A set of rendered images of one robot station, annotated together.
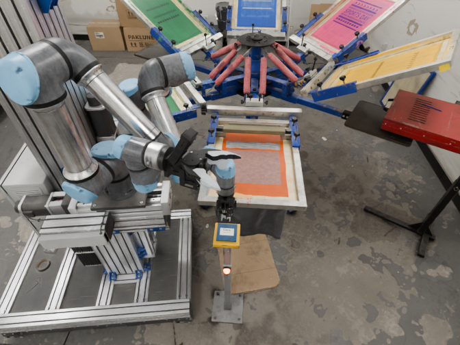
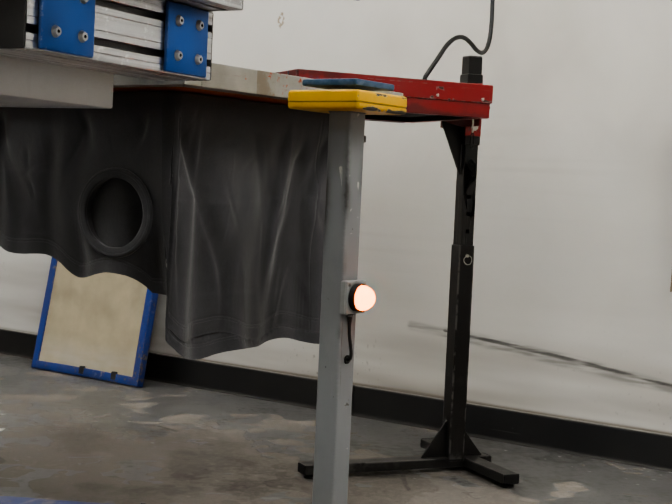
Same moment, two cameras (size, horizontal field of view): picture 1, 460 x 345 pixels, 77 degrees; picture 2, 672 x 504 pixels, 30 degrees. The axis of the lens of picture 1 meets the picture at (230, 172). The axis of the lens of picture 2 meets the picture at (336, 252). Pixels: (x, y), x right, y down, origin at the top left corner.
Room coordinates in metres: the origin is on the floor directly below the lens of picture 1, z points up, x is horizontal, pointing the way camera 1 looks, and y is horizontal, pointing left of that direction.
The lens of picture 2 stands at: (-0.17, 1.61, 0.81)
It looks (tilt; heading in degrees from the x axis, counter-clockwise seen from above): 3 degrees down; 302
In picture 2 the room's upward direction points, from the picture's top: 3 degrees clockwise
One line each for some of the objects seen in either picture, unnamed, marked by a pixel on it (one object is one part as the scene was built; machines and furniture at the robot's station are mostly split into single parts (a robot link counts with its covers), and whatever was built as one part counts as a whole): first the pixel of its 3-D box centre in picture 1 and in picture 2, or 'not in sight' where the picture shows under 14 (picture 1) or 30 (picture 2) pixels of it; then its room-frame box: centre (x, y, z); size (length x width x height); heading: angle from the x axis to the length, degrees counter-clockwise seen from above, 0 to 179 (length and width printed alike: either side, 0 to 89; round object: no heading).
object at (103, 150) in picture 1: (109, 159); not in sight; (0.85, 0.47, 1.42); 0.13 x 0.12 x 0.14; 159
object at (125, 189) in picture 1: (119, 179); not in sight; (0.86, 0.47, 1.31); 0.15 x 0.15 x 0.10
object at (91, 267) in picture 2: not in sight; (78, 190); (1.33, 0.04, 0.79); 0.46 x 0.09 x 0.33; 176
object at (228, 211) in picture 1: (225, 201); not in sight; (0.79, 0.02, 1.24); 0.09 x 0.08 x 0.12; 176
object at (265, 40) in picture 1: (252, 107); not in sight; (2.43, -0.22, 0.67); 0.39 x 0.39 x 1.35
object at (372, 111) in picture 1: (324, 107); not in sight; (2.05, -0.77, 0.91); 1.34 x 0.40 x 0.08; 56
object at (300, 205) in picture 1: (252, 157); (136, 91); (1.38, -0.14, 0.97); 0.79 x 0.58 x 0.04; 176
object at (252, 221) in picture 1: (250, 217); (253, 228); (1.08, -0.12, 0.74); 0.45 x 0.03 x 0.43; 86
